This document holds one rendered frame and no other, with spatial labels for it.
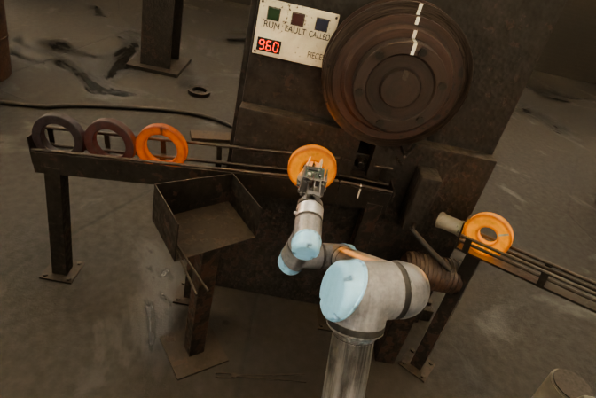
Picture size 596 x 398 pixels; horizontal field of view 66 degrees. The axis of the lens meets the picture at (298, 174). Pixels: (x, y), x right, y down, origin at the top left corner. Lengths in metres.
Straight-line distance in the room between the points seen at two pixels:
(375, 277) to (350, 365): 0.18
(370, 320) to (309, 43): 0.98
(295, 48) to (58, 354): 1.35
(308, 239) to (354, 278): 0.32
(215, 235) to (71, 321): 0.78
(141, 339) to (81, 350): 0.21
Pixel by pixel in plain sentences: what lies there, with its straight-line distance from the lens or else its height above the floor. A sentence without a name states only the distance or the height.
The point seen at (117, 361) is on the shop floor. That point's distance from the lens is 1.89.
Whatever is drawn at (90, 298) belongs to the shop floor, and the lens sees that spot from 2.10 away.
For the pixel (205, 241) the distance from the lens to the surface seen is 1.44.
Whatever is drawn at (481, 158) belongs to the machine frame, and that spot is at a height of 0.87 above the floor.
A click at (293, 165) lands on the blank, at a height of 0.83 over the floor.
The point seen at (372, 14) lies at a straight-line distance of 1.44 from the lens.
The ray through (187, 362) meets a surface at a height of 0.01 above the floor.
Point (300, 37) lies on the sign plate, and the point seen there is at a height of 1.14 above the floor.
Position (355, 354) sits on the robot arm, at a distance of 0.96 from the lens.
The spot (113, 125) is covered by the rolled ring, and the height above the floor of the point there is 0.74.
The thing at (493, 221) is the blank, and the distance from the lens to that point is 1.66.
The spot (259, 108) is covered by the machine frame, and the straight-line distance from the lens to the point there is 1.66.
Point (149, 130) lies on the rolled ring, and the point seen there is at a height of 0.75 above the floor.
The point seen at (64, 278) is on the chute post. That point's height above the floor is 0.01.
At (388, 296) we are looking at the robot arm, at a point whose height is 0.93.
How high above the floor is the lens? 1.52
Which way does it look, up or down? 30 degrees down
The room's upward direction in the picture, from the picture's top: 14 degrees clockwise
